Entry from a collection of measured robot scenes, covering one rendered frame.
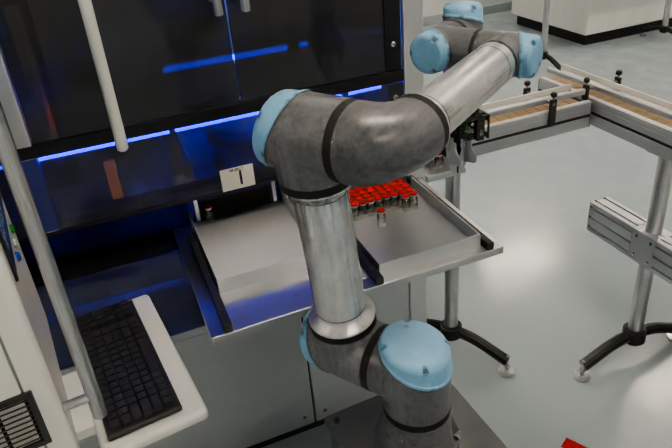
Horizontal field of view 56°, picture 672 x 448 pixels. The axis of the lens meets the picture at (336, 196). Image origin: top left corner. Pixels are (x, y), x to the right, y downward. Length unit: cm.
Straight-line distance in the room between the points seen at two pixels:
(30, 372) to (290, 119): 59
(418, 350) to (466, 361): 148
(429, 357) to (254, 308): 48
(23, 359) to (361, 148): 63
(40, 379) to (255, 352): 89
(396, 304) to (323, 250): 108
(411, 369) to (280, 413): 114
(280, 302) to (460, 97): 66
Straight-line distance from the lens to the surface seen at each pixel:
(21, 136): 153
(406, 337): 106
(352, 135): 80
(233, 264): 153
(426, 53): 116
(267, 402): 207
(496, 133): 207
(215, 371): 193
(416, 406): 107
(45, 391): 117
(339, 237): 95
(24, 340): 111
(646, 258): 233
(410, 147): 81
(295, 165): 86
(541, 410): 239
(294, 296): 140
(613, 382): 254
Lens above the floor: 172
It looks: 28 degrees down
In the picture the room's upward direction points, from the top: 5 degrees counter-clockwise
